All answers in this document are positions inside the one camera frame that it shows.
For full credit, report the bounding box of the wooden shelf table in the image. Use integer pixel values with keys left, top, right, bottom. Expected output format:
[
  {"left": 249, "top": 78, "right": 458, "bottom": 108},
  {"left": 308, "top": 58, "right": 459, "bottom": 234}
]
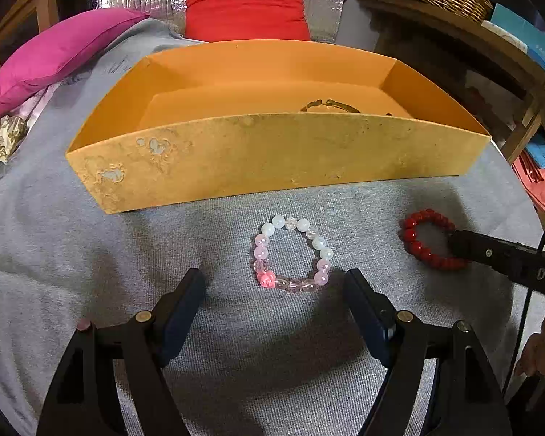
[{"left": 356, "top": 0, "right": 545, "bottom": 162}]

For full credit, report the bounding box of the wooden cabinet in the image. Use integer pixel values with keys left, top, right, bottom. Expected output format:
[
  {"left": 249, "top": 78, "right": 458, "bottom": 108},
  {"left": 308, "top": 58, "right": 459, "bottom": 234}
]
[{"left": 0, "top": 0, "right": 88, "bottom": 69}]

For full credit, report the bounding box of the orange cardboard box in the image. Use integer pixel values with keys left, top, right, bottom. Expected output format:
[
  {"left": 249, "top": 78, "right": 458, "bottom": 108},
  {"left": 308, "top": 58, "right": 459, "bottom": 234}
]
[{"left": 66, "top": 40, "right": 490, "bottom": 214}]

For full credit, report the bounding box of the red bead bracelet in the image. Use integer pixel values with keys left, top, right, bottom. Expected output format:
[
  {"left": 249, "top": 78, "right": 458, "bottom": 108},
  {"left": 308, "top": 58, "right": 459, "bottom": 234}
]
[{"left": 397, "top": 207, "right": 470, "bottom": 273}]

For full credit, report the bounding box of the white pink bead bracelet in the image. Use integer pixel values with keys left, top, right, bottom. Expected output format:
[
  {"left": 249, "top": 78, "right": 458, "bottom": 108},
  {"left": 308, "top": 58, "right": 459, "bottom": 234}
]
[{"left": 252, "top": 213, "right": 336, "bottom": 294}]

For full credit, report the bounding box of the gold patterned pouch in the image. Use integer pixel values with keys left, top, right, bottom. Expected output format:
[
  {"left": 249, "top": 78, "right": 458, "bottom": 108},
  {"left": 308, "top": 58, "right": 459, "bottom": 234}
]
[{"left": 0, "top": 115, "right": 28, "bottom": 164}]

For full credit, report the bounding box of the magenta pillow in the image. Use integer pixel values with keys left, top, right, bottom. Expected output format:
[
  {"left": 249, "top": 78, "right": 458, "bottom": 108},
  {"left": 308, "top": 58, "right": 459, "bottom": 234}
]
[{"left": 0, "top": 8, "right": 148, "bottom": 117}]

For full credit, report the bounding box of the red cushion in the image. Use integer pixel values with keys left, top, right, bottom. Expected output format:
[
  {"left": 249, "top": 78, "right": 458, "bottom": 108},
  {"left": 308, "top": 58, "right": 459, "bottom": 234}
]
[{"left": 185, "top": 0, "right": 311, "bottom": 43}]

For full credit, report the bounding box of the grey bed blanket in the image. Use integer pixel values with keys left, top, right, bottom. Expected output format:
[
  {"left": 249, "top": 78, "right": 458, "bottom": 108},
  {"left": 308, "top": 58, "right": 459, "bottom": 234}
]
[{"left": 0, "top": 20, "right": 545, "bottom": 435}]

